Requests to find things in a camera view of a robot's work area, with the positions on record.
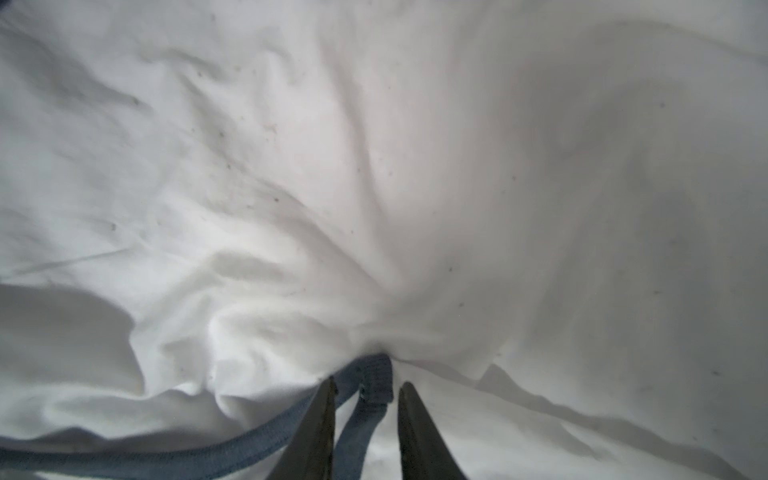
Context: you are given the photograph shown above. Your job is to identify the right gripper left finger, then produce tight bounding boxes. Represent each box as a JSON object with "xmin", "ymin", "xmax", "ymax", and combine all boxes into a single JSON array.
[{"xmin": 267, "ymin": 377, "xmax": 338, "ymax": 480}]

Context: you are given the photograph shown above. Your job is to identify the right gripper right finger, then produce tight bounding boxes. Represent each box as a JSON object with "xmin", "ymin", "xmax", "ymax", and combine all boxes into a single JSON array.
[{"xmin": 397, "ymin": 382, "xmax": 467, "ymax": 480}]

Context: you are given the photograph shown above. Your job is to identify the white tank top navy trim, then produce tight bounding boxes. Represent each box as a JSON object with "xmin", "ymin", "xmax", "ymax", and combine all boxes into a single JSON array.
[{"xmin": 1, "ymin": 1, "xmax": 767, "ymax": 479}]

